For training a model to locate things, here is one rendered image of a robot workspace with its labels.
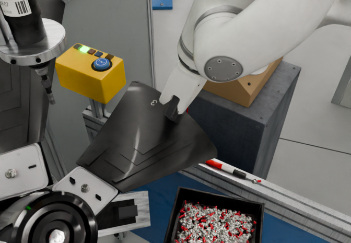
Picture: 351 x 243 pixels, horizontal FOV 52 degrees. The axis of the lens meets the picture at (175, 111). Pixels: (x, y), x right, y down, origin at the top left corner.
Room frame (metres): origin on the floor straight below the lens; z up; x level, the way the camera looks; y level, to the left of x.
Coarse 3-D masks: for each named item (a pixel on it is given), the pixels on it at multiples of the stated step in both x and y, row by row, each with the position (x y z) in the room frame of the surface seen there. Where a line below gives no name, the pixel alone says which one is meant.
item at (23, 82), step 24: (48, 0) 0.50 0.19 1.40; (0, 72) 0.39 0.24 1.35; (24, 72) 0.40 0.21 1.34; (48, 72) 0.40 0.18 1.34; (0, 96) 0.37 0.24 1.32; (24, 96) 0.37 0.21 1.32; (0, 120) 0.34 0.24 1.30; (24, 120) 0.34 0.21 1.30; (0, 144) 0.32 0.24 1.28; (24, 144) 0.32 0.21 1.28
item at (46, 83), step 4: (44, 76) 0.32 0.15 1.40; (48, 76) 0.32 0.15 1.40; (40, 80) 0.31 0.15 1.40; (44, 80) 0.31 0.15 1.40; (48, 80) 0.32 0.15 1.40; (44, 84) 0.31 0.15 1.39; (48, 84) 0.31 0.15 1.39; (48, 88) 0.31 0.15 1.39; (48, 92) 0.31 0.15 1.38; (48, 96) 0.31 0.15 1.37; (52, 96) 0.32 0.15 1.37; (52, 100) 0.31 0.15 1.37; (52, 104) 0.31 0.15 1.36
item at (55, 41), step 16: (0, 16) 0.31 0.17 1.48; (0, 32) 0.30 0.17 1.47; (48, 32) 0.32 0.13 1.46; (64, 32) 0.32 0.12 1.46; (0, 48) 0.30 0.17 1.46; (16, 48) 0.30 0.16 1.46; (32, 48) 0.30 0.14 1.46; (48, 48) 0.30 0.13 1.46; (64, 48) 0.31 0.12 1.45; (16, 64) 0.28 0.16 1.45; (32, 64) 0.28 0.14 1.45
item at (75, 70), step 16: (80, 48) 0.83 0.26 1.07; (64, 64) 0.76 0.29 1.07; (80, 64) 0.76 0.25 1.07; (112, 64) 0.76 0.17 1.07; (64, 80) 0.76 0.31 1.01; (80, 80) 0.73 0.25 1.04; (96, 80) 0.70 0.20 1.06; (112, 80) 0.73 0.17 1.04; (96, 96) 0.71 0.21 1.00; (112, 96) 0.72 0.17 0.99
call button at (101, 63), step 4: (96, 60) 0.76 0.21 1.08; (100, 60) 0.76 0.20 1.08; (104, 60) 0.76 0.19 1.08; (108, 60) 0.76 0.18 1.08; (96, 64) 0.74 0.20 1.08; (100, 64) 0.74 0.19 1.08; (104, 64) 0.74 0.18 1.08; (108, 64) 0.75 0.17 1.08; (96, 68) 0.74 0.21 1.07; (100, 68) 0.73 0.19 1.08; (104, 68) 0.74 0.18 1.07
